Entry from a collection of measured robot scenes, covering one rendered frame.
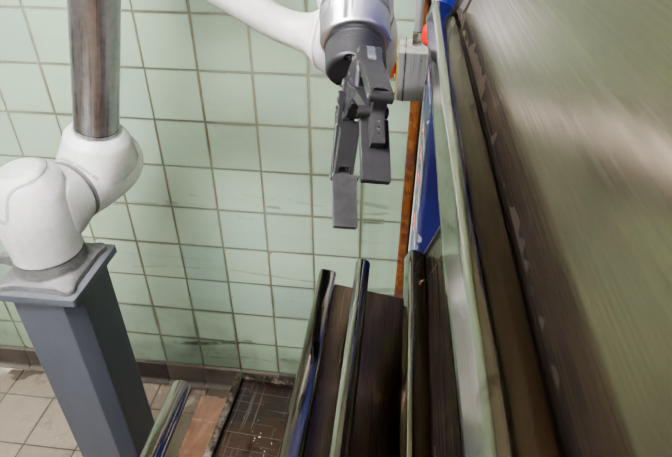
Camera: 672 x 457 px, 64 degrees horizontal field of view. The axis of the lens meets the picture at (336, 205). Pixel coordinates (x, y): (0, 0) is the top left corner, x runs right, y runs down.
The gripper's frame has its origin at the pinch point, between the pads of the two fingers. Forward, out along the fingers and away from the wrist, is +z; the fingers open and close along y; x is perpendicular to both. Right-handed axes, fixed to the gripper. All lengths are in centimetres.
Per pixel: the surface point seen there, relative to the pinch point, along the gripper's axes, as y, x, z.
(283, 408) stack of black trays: 74, -1, 20
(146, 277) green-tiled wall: 146, 41, -26
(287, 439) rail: -5.5, 7.8, 24.2
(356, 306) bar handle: -2.5, 1.1, 12.5
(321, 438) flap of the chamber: -3.1, 4.6, 24.2
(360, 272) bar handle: 0.2, -0.1, 8.3
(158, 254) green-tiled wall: 135, 37, -31
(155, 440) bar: 29.0, 21.3, 25.0
